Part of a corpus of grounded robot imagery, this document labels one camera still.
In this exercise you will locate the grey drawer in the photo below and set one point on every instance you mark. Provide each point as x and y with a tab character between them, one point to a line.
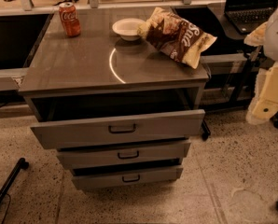
118	130
127	178
134	153

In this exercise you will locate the grey bottom drawer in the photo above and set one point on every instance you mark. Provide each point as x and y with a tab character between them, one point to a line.
127	178

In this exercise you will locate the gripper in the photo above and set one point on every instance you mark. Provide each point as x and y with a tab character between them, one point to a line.
277	36

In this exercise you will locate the grey top drawer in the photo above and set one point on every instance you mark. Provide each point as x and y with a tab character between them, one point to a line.
118	130

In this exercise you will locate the white bowl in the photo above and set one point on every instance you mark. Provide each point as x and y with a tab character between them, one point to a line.
127	28

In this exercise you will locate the grey middle drawer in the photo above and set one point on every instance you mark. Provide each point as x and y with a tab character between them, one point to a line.
134	153

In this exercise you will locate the grey drawer cabinet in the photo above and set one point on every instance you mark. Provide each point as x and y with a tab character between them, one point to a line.
99	61

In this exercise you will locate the black laptop stand table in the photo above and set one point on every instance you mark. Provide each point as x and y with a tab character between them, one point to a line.
245	78

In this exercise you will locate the black stand leg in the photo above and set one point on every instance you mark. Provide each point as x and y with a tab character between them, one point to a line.
22	164

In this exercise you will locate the red cola can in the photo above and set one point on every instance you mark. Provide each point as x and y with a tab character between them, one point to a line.
69	19

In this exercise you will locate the brown chip bag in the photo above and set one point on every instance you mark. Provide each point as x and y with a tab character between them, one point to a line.
179	39

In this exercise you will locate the black laptop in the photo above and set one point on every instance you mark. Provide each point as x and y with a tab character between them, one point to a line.
247	15

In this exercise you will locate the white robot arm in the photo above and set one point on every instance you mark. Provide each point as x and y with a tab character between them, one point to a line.
266	35

